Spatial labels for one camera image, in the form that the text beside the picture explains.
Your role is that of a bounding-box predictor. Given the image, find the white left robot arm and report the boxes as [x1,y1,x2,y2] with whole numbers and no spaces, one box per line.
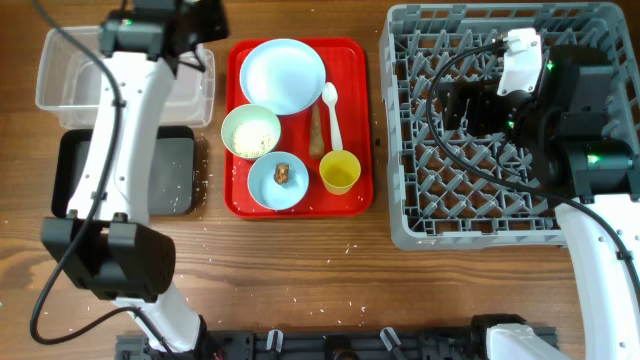
[41,0,229,359]

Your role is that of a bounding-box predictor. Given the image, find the white plastic spoon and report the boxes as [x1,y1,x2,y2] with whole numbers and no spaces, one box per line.
[321,82,344,151]

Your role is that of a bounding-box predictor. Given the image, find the large light blue plate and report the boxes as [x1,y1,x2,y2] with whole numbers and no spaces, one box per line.
[239,38,326,115]

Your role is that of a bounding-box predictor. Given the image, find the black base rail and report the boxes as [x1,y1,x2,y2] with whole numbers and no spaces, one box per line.
[114,327,559,360]

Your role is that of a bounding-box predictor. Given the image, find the brown food scrap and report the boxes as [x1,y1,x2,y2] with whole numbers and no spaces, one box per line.
[274,163,290,185]

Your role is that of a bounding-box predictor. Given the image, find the light green rice bowl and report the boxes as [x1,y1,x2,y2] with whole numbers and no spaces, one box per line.
[221,104,281,160]

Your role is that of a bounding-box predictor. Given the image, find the grey dishwasher rack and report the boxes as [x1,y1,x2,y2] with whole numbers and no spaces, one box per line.
[379,2,639,251]

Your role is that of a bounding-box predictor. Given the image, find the clear plastic waste bin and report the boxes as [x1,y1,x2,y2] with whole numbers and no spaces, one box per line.
[35,30,215,129]

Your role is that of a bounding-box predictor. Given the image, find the black food waste tray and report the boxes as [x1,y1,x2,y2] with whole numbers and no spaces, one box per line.
[51,126,196,218]

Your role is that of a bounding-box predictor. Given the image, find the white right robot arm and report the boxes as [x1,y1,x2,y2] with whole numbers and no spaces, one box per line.
[427,41,639,359]

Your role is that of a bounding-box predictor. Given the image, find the small light blue plate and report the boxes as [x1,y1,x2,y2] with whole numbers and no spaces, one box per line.
[247,151,310,211]

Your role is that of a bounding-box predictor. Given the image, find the yellow plastic cup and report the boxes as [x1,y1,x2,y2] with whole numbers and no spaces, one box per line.
[319,150,361,195]

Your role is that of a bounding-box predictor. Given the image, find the pile of white rice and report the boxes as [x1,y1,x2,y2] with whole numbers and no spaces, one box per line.
[231,120,277,158]

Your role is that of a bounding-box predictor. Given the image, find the red plastic tray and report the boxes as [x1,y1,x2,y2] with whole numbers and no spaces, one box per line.
[223,38,374,219]

